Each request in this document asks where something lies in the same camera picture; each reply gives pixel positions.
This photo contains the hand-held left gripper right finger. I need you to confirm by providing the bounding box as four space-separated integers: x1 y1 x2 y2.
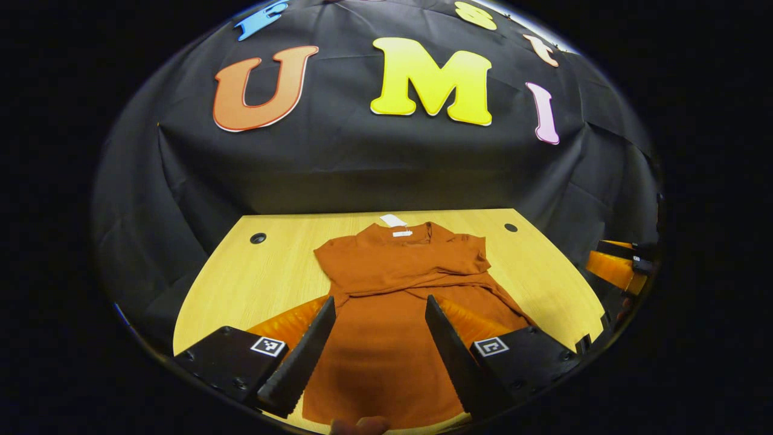
425 294 583 422

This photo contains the orange shirt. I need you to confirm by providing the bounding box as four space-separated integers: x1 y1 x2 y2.
302 221 535 431

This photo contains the black backdrop cloth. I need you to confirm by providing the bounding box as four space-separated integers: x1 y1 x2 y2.
91 0 665 357

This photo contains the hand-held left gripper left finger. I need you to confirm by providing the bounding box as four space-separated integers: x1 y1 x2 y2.
173 295 337 419

